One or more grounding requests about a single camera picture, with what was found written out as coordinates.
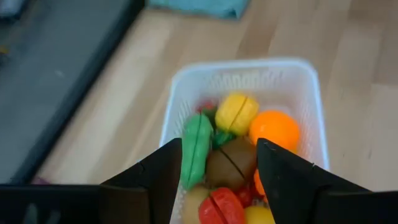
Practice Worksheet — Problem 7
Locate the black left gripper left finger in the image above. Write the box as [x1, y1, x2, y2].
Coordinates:
[0, 138, 183, 224]

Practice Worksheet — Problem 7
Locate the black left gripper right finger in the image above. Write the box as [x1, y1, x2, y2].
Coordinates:
[256, 138, 398, 224]

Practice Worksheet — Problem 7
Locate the bumpy orange toy tangerine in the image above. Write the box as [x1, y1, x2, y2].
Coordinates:
[253, 169, 267, 197]

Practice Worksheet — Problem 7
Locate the tan toy potato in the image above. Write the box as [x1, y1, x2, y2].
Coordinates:
[182, 185, 214, 224]

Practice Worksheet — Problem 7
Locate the yellow toy lemon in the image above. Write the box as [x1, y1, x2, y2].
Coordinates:
[244, 205, 276, 224]

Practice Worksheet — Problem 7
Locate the red plastic strawberry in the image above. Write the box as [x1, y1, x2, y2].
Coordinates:
[236, 185, 259, 208]

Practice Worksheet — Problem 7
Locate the green toy pea pod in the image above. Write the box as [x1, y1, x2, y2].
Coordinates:
[180, 113, 215, 191]

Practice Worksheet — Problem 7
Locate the smooth orange toy orange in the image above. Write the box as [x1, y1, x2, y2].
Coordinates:
[248, 110, 301, 154]

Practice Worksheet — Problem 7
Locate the brown toy kiwi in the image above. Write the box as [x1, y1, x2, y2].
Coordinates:
[205, 138, 259, 191]

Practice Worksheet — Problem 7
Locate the red toy tomato green top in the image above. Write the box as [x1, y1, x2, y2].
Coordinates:
[198, 187, 246, 224]

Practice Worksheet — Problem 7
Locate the yellow toy corn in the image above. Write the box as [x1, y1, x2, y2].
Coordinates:
[211, 92, 260, 149]

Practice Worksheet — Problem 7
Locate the red toy cherry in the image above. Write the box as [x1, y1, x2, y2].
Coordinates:
[196, 100, 218, 115]

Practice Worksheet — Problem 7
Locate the white perforated plastic basket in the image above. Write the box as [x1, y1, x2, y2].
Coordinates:
[159, 57, 330, 224]

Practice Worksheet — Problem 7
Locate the teal cloth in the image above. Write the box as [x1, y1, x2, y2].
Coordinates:
[146, 0, 251, 20]

